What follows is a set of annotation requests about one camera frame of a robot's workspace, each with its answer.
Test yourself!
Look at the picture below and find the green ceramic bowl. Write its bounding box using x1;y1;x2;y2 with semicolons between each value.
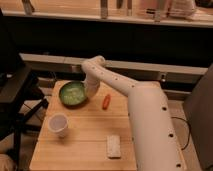
59;81;87;106

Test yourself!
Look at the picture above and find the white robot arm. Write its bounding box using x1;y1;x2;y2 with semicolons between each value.
81;56;185;171

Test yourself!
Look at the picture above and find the orange carrot toy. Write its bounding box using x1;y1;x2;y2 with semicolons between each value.
102;94;111;110

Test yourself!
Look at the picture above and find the white rectangular sponge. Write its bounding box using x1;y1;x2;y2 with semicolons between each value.
107;135;121;159

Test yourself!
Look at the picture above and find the black cable on floor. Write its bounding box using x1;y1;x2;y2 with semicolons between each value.
171;115;191;152

